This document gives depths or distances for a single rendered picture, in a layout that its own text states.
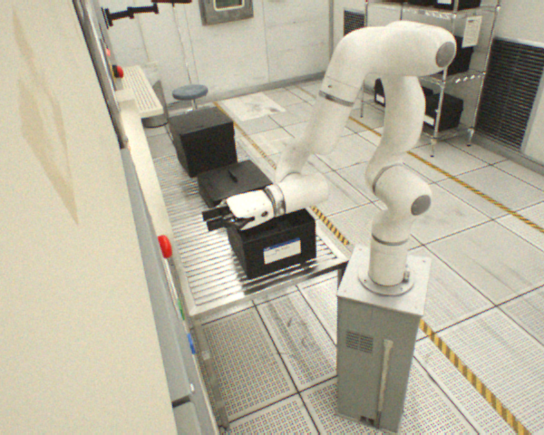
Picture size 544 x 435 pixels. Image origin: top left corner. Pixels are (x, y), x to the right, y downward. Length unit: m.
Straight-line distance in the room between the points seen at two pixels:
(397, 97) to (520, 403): 1.55
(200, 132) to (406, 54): 1.29
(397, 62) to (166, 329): 0.84
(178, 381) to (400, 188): 0.97
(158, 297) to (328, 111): 0.75
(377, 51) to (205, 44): 4.68
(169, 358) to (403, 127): 0.94
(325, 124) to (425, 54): 0.26
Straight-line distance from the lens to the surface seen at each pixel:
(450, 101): 4.00
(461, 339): 2.33
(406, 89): 1.10
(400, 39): 0.99
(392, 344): 1.49
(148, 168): 1.38
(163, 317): 0.27
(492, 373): 2.25
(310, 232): 1.42
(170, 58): 5.51
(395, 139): 1.12
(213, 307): 1.38
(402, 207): 1.14
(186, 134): 2.04
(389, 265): 1.34
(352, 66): 0.96
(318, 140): 0.98
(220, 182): 1.84
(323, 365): 2.12
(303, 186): 1.03
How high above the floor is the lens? 1.75
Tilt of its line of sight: 35 degrees down
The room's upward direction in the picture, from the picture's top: 6 degrees counter-clockwise
